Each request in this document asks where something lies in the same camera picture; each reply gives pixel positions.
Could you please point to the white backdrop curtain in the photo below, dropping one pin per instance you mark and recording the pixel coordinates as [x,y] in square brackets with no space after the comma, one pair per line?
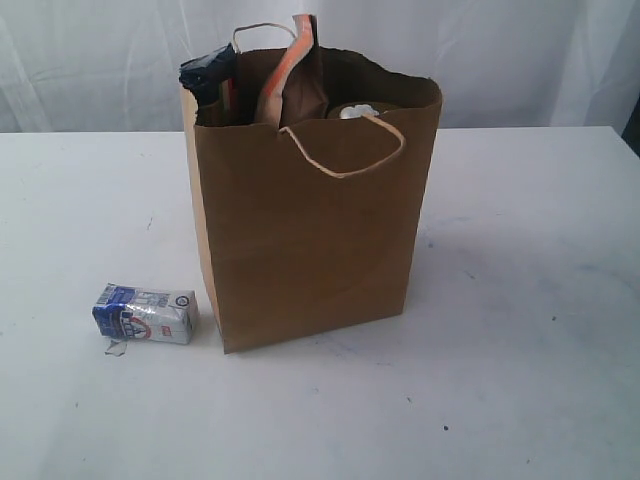
[112,65]

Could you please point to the gold lid clear jar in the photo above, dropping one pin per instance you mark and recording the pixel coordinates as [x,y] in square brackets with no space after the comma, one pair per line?
[380,106]

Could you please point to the brown kraft pouch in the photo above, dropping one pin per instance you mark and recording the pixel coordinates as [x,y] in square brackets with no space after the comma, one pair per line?
[294,91]

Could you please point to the brown paper bag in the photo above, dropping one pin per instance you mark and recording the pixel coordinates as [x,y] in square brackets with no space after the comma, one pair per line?
[310,227]

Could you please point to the blue white milk carton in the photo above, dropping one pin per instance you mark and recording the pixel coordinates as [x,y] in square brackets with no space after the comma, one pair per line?
[135,313]

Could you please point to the spaghetti packet with Italian flag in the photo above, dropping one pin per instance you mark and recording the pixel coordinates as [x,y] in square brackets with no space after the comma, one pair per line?
[211,81]

